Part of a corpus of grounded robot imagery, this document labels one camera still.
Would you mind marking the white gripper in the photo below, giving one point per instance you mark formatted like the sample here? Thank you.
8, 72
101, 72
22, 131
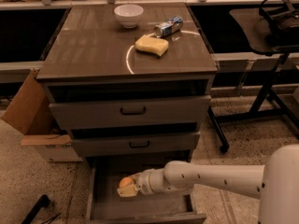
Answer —
146, 181

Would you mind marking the orange fruit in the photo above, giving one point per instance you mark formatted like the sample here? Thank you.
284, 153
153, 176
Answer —
126, 182

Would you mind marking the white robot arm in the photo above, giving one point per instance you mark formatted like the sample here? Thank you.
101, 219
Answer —
275, 184

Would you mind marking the open bottom drawer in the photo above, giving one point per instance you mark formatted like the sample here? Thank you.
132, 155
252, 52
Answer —
106, 206

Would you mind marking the grey drawer cabinet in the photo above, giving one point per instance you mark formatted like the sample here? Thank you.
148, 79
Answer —
94, 59

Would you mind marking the black bar on floor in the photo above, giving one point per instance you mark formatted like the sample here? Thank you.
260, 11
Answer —
42, 202

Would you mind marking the cardboard box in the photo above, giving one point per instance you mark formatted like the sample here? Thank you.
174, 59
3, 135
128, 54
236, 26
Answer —
29, 114

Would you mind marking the yellow sponge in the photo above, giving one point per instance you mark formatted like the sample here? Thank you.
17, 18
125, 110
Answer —
153, 45

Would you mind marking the black side table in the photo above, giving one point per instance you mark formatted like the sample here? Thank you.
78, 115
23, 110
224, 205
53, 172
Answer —
262, 42

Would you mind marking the white ceramic bowl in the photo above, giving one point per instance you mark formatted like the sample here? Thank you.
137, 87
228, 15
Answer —
128, 15

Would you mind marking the black headset on table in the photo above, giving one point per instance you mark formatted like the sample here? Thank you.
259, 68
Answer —
283, 22

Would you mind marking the middle drawer with handle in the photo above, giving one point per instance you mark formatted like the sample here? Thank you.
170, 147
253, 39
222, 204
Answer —
136, 144

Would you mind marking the drawer with handle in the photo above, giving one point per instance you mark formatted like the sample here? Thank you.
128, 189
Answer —
136, 144
125, 113

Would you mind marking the top drawer with handle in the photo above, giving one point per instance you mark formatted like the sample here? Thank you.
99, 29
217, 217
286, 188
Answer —
125, 113

